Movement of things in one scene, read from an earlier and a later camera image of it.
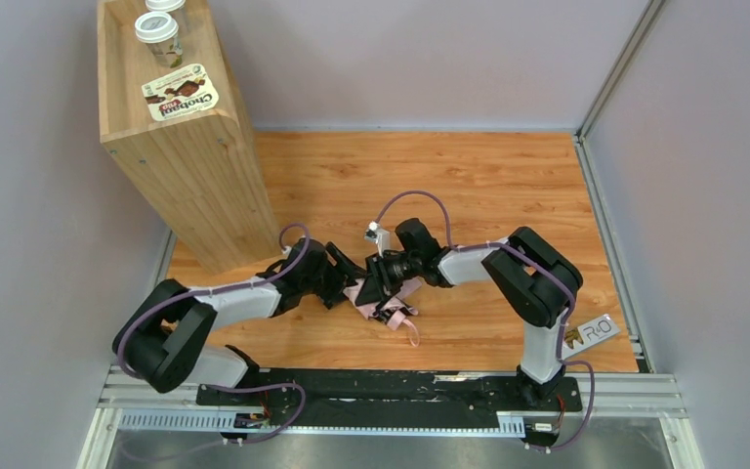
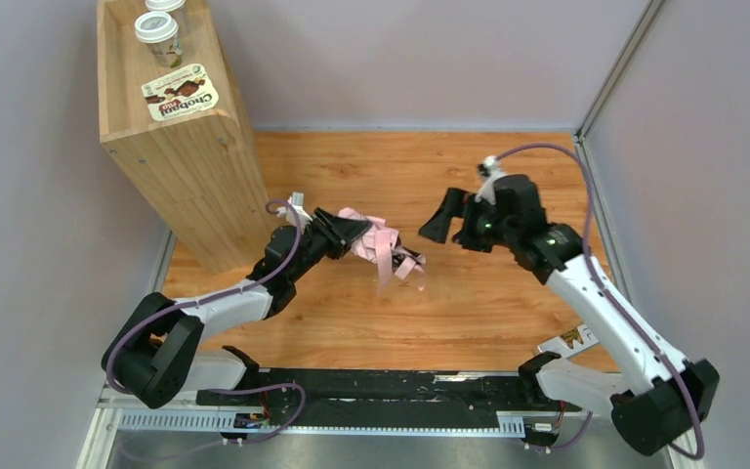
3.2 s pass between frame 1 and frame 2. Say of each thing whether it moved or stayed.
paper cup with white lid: stayed
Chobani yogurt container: stayed
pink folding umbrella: moved
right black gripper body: moved
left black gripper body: moved
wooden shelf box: stayed
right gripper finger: moved
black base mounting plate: stayed
